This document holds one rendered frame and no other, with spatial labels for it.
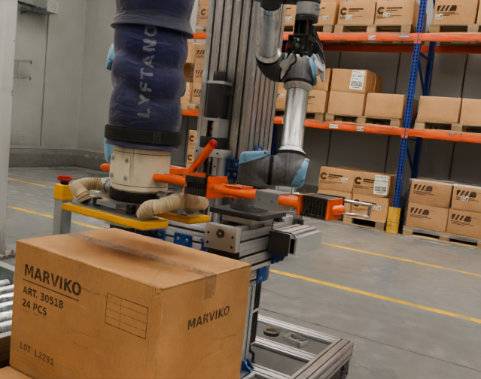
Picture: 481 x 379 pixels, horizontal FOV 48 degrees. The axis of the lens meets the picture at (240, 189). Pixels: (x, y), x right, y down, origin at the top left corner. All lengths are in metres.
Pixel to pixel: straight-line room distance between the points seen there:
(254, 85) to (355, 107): 6.67
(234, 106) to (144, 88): 0.83
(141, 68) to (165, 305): 0.64
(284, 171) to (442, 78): 8.06
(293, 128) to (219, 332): 0.87
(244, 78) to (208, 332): 1.16
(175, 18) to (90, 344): 0.92
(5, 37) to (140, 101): 3.69
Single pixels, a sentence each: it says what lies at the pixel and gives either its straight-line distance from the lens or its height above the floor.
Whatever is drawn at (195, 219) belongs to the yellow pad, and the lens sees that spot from 1.62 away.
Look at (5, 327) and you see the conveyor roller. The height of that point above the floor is 0.54.
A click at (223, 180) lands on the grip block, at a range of 1.49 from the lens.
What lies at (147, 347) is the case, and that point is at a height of 0.78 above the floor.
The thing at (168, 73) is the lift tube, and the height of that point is 1.48.
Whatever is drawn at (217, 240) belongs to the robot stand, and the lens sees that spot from 1.99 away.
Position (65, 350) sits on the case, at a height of 0.67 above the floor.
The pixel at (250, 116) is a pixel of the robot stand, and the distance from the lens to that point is 2.31.
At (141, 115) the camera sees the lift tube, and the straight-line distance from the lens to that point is 1.54.
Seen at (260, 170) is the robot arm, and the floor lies 1.20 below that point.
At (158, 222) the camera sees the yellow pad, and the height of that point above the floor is 1.07.
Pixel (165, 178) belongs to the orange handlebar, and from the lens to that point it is 1.55.
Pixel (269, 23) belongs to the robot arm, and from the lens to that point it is 2.02.
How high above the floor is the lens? 1.35
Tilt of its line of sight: 6 degrees down
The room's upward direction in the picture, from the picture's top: 6 degrees clockwise
